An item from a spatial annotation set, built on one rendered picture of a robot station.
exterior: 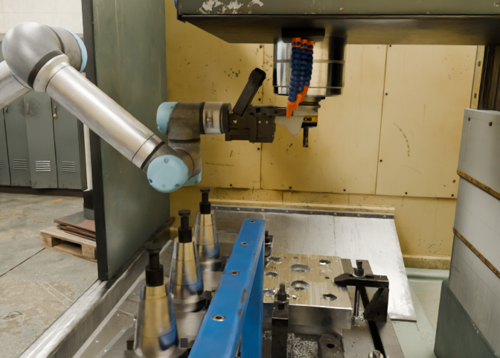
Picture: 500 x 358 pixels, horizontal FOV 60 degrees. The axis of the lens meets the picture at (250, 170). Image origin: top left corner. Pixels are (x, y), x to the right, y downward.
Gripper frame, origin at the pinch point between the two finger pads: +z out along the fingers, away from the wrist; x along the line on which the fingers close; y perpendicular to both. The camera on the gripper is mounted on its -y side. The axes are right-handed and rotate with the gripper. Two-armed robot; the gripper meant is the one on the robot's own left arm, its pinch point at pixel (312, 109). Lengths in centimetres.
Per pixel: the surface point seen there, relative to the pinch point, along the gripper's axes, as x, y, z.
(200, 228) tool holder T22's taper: 41.4, 14.1, -16.3
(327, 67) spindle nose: 7.1, -9.1, 2.6
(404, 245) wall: -101, 71, 48
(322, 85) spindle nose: 7.5, -5.4, 1.8
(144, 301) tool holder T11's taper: 63, 14, -16
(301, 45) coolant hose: 17.1, -12.6, -2.6
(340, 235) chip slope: -88, 62, 16
